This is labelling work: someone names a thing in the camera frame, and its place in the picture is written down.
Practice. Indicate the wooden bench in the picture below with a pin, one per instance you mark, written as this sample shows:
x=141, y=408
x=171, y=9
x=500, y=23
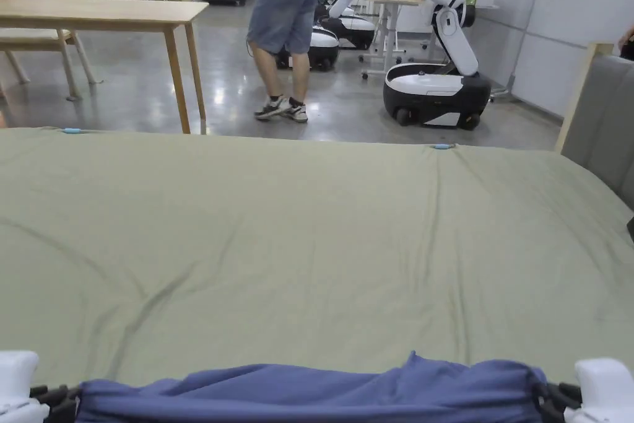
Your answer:
x=34, y=36

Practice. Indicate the white desk on castors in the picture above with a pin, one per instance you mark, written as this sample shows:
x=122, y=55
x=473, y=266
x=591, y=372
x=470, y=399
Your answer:
x=391, y=12

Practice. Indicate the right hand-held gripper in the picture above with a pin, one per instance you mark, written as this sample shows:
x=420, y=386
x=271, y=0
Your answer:
x=607, y=386

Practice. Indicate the small blue sheet clip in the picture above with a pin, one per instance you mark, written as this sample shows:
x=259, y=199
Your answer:
x=72, y=131
x=443, y=147

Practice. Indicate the blue shirt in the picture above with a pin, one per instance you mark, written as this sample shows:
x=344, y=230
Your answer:
x=307, y=395

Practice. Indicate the white wheeled robot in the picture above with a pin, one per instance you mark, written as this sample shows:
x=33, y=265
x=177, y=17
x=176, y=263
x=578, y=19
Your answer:
x=324, y=44
x=448, y=36
x=354, y=21

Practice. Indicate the grey padded headboard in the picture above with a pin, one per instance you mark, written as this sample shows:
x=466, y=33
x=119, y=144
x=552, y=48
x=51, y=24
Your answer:
x=602, y=121

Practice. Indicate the bed with pale green sheet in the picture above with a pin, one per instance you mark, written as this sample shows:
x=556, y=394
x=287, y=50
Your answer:
x=317, y=244

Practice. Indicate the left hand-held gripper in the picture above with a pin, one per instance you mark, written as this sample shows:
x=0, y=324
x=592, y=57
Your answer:
x=15, y=373

